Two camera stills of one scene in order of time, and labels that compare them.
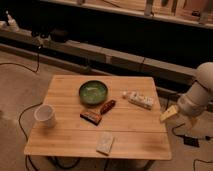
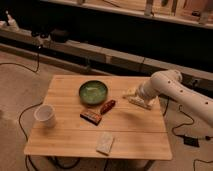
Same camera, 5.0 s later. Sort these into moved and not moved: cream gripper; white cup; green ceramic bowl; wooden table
Moved: cream gripper
Not moved: wooden table; green ceramic bowl; white cup
